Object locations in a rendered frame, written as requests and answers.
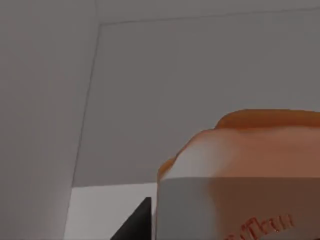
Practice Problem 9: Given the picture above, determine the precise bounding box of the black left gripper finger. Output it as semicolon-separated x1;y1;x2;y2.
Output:
110;196;152;240

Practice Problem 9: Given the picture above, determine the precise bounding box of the orange and white bottle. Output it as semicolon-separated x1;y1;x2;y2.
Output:
156;108;320;240

